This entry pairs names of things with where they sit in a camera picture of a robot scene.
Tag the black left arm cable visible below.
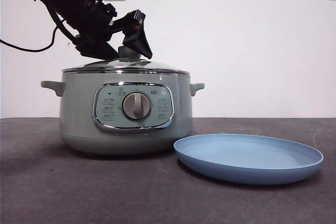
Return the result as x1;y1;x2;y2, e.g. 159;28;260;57
0;8;79;53

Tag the blue round plate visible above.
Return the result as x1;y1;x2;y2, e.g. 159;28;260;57
173;134;324;185

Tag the green electric steamer pot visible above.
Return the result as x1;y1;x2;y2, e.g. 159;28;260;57
40;70;205;156

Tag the glass lid with green knob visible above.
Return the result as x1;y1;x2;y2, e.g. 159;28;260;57
62;45;190;76

